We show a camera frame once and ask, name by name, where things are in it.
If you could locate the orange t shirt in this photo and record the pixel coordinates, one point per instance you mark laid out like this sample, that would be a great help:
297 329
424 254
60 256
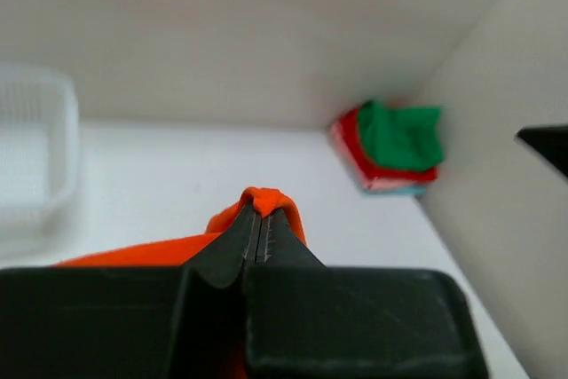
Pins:
211 334

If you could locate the white plastic basket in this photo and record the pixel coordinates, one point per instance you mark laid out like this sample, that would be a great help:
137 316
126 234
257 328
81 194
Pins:
40 152

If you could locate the red folded t shirt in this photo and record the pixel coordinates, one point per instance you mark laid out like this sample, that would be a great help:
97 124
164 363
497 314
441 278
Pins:
351 137

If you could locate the light blue folded t shirt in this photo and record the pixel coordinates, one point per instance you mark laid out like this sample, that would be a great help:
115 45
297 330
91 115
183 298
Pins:
413 191

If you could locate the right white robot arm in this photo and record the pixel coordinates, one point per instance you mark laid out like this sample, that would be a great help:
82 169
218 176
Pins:
549 142

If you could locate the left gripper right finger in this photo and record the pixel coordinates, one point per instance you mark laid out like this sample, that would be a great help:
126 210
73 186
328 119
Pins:
278 245

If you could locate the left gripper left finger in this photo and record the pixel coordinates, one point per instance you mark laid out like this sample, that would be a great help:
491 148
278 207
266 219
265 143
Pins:
220 263

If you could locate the green folded t shirt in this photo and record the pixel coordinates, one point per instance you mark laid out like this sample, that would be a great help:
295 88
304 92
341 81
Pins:
401 138

